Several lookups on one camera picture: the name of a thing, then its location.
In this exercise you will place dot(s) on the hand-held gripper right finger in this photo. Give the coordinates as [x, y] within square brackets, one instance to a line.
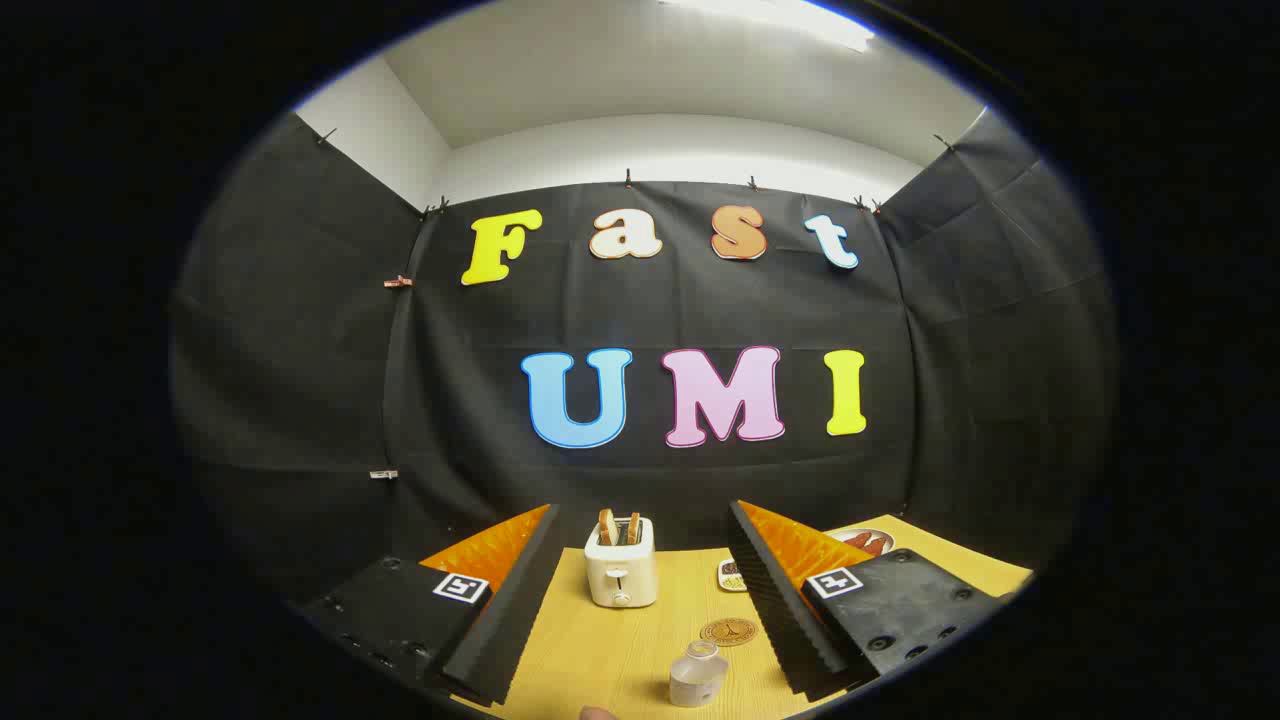
[775, 600]

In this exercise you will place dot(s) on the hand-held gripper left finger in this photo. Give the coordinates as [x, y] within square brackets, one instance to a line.
[510, 620]

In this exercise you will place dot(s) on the round cork coaster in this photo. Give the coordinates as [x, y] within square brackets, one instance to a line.
[728, 632]

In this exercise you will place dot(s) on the clear juice bottle white label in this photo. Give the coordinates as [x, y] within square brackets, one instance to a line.
[695, 682]

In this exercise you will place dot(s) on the small divided seed dish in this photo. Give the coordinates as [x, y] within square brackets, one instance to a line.
[731, 576]

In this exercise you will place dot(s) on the round white plate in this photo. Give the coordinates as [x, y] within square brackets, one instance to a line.
[840, 535]

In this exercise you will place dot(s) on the wooden table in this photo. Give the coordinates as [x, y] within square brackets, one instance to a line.
[620, 650]

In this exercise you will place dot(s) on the cream toaster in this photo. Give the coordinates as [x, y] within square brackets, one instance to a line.
[620, 575]

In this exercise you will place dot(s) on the toasted bread slice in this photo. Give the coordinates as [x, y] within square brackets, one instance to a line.
[634, 528]
[606, 527]

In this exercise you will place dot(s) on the black backdrop cloth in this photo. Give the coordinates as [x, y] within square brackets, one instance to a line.
[700, 310]

